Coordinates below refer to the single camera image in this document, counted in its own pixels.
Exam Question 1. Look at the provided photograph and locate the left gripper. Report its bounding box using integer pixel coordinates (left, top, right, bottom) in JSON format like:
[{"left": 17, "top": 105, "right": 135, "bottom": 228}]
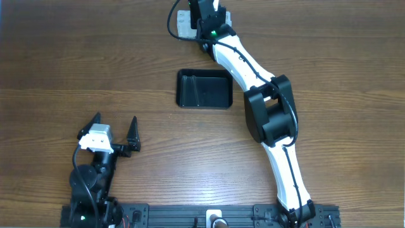
[{"left": 77, "top": 111, "right": 142, "bottom": 158}]

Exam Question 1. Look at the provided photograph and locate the clear test tube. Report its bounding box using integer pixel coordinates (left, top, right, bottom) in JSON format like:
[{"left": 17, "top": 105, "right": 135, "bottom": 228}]
[
  {"left": 190, "top": 75, "right": 201, "bottom": 107},
  {"left": 182, "top": 75, "right": 191, "bottom": 107}
]

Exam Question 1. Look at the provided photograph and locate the black tray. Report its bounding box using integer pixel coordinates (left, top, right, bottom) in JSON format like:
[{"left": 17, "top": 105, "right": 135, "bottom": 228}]
[{"left": 175, "top": 68, "right": 234, "bottom": 110}]

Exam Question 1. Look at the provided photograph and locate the white test tube rack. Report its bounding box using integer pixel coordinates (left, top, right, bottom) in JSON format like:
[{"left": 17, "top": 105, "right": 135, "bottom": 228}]
[{"left": 176, "top": 9, "right": 232, "bottom": 41}]

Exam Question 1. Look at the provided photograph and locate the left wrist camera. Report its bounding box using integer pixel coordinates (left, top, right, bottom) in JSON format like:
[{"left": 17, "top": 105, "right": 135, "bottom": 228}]
[{"left": 78, "top": 123, "right": 115, "bottom": 155}]

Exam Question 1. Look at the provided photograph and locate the mounting rail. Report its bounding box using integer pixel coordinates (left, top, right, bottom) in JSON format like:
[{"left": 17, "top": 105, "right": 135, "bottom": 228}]
[{"left": 59, "top": 203, "right": 341, "bottom": 228}]

